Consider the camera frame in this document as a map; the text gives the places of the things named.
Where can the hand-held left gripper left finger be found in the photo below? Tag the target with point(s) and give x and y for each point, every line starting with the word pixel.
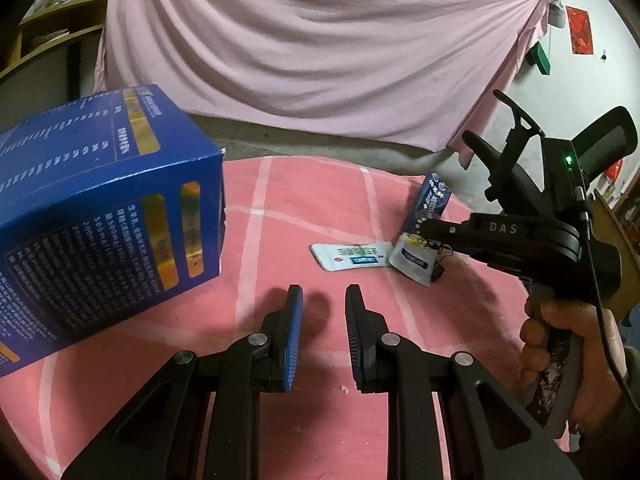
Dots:
pixel 295 340

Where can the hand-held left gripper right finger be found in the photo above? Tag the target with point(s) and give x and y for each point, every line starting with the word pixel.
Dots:
pixel 352 335

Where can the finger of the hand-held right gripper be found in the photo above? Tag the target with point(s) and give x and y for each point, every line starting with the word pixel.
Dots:
pixel 445 232

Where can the dark blue long packet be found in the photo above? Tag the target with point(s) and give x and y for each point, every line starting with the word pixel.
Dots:
pixel 432 200

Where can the silver blue label sachet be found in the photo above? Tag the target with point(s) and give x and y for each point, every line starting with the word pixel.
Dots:
pixel 412 262

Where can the blue cardboard box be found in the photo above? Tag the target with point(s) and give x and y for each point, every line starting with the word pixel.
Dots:
pixel 100 210

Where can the person's right forearm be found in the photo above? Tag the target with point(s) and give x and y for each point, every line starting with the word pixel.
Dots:
pixel 620 435

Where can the person's right hand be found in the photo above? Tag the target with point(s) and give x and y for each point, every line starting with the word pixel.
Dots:
pixel 532 335

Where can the white blue sachet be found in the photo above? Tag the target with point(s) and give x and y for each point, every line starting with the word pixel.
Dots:
pixel 345 255

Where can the wooden board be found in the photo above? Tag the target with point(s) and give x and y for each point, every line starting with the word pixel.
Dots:
pixel 627 285

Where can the pink plaid blanket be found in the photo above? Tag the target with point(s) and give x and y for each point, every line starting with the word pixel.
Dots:
pixel 300 210

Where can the green plastic item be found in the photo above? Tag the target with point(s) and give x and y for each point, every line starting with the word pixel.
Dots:
pixel 541 60

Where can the pink curtain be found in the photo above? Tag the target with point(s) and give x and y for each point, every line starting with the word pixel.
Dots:
pixel 300 35

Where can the wooden shelf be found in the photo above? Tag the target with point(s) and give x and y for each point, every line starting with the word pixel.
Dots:
pixel 50 42

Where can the red wall poster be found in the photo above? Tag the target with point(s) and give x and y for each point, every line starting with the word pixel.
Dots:
pixel 579 30

